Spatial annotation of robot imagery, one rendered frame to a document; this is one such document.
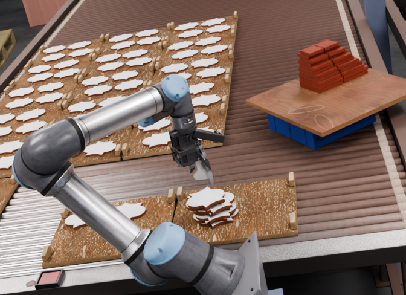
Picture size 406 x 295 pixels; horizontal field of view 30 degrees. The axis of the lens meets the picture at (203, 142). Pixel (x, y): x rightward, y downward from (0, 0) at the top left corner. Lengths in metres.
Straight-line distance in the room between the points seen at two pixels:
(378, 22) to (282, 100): 1.18
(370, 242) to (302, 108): 0.78
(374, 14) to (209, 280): 2.35
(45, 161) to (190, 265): 0.45
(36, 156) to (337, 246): 0.92
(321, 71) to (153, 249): 1.32
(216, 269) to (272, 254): 0.37
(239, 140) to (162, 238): 1.15
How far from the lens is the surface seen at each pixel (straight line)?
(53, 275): 2.45
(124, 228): 2.05
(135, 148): 3.11
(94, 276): 2.40
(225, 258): 1.97
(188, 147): 2.34
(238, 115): 3.24
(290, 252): 2.29
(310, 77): 3.02
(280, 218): 2.42
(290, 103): 2.96
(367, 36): 3.85
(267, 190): 2.58
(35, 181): 2.04
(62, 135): 1.93
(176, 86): 2.09
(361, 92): 2.97
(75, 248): 2.53
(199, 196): 2.47
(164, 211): 2.59
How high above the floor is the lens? 2.19
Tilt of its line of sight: 24 degrees down
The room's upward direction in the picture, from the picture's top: 12 degrees counter-clockwise
